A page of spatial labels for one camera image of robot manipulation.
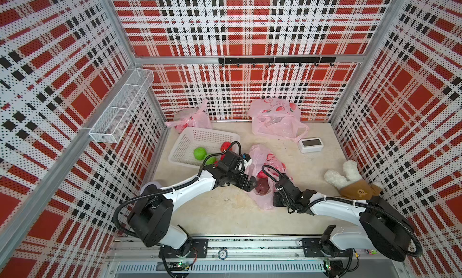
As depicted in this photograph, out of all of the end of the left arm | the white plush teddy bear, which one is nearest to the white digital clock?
the white plush teddy bear

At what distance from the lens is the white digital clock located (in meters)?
1.06

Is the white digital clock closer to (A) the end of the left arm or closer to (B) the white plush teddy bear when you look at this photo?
(B) the white plush teddy bear
